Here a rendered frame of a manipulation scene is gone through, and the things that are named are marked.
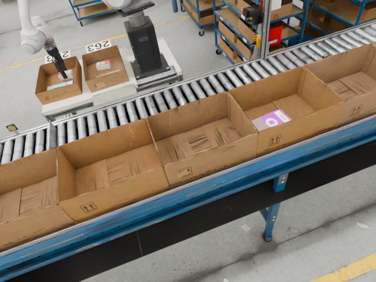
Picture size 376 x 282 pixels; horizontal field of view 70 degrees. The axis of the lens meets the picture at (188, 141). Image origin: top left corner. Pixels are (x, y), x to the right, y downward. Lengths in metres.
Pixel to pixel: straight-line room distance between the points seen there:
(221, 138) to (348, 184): 1.30
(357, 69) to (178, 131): 1.01
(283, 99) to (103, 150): 0.93
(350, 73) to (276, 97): 0.44
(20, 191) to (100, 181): 0.37
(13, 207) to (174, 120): 0.79
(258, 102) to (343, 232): 1.12
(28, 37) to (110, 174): 1.05
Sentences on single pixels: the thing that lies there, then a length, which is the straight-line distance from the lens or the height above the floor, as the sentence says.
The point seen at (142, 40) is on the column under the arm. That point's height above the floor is 1.00.
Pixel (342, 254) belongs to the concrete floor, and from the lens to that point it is 2.05.
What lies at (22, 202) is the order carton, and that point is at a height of 0.88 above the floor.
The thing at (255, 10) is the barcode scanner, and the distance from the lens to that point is 1.88.
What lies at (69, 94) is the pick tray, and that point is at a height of 0.78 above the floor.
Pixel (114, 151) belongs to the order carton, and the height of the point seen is 0.91.
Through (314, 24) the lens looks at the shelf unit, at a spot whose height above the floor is 0.34.
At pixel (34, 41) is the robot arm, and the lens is 1.94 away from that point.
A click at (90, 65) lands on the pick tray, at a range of 2.32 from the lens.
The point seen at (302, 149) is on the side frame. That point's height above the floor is 0.91.
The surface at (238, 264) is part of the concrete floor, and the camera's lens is 1.91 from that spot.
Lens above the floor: 1.83
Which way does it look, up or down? 48 degrees down
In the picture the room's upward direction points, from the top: 11 degrees counter-clockwise
